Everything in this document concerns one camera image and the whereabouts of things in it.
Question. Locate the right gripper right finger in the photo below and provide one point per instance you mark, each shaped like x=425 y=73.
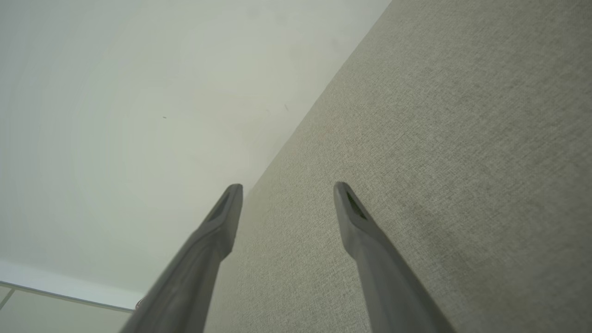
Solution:
x=388 y=282

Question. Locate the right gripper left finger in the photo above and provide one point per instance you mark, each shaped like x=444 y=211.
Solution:
x=194 y=277

